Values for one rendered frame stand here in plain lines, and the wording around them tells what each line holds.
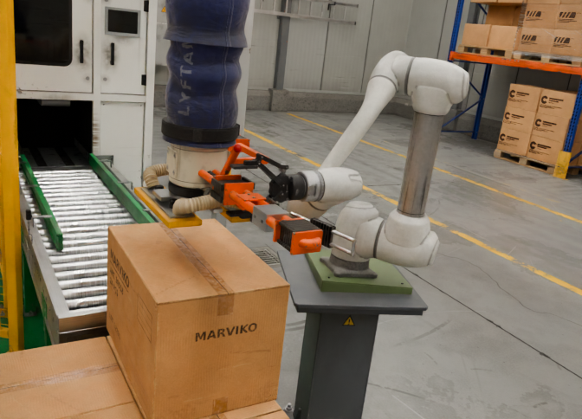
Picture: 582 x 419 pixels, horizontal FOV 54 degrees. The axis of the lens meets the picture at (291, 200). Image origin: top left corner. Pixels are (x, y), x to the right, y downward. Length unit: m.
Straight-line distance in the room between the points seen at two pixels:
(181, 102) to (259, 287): 0.57
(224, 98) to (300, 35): 10.79
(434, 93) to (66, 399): 1.50
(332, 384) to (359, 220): 0.68
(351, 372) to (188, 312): 0.97
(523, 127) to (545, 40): 1.35
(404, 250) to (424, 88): 0.58
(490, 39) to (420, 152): 8.46
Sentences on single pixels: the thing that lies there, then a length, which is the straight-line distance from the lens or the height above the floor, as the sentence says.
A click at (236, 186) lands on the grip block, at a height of 1.26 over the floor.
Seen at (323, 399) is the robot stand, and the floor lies 0.26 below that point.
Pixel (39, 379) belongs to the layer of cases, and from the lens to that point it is 2.00.
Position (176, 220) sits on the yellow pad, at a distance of 1.60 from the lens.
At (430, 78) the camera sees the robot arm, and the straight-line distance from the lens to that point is 1.98.
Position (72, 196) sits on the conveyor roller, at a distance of 3.71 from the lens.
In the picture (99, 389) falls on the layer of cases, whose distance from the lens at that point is 1.93.
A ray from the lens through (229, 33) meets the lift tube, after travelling 1.61.
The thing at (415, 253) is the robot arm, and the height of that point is 0.94.
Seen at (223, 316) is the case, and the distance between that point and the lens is 1.64.
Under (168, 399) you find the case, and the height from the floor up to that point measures 0.64.
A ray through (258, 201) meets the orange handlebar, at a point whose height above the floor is 1.24.
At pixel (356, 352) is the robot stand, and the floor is 0.47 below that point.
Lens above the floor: 1.66
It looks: 17 degrees down
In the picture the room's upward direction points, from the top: 6 degrees clockwise
